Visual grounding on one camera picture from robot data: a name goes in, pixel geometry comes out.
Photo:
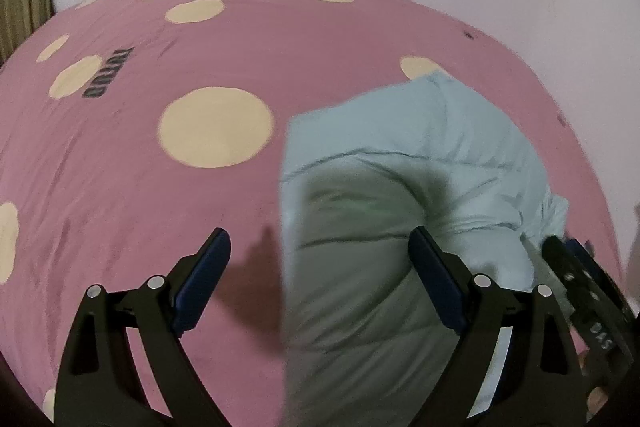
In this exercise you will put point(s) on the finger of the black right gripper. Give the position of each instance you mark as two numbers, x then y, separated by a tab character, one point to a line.
601	314

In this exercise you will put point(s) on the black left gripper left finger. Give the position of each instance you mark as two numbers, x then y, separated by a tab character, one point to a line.
98	383

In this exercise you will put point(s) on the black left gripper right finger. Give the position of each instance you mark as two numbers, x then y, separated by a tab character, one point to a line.
515	363

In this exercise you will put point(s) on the light blue puffer jacket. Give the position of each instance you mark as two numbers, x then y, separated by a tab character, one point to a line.
363	343

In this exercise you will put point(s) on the person's right hand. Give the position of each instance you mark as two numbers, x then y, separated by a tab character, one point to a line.
597	397

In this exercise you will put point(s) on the pink polka dot bedsheet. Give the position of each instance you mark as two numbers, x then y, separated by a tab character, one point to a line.
130	129

